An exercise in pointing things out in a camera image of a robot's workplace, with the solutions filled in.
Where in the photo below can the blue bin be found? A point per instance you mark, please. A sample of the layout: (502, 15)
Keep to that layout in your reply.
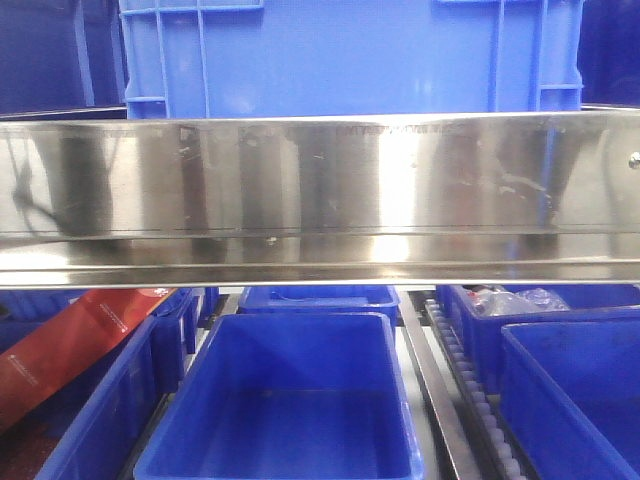
(289, 396)
(381, 299)
(89, 428)
(570, 396)
(481, 338)

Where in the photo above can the red cardboard box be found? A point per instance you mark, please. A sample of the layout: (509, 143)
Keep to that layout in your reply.
(54, 354)

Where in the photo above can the light blue crate upper shelf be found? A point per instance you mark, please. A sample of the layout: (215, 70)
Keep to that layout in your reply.
(229, 59)

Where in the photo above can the blue bin rear right lower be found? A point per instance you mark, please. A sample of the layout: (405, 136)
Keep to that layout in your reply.
(481, 338)

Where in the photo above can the lower roller track rail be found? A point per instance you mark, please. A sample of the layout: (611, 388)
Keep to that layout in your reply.
(460, 433)

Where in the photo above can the blue bin lower left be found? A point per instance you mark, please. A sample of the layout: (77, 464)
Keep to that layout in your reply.
(89, 428)

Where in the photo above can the stainless steel shelf beam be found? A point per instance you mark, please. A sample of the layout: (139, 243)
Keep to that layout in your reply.
(405, 199)

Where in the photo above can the clear plastic bag in bin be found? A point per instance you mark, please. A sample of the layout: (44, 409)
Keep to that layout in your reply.
(496, 300)

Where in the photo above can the blue bin rear centre lower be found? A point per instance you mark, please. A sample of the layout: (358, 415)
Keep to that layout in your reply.
(381, 299)

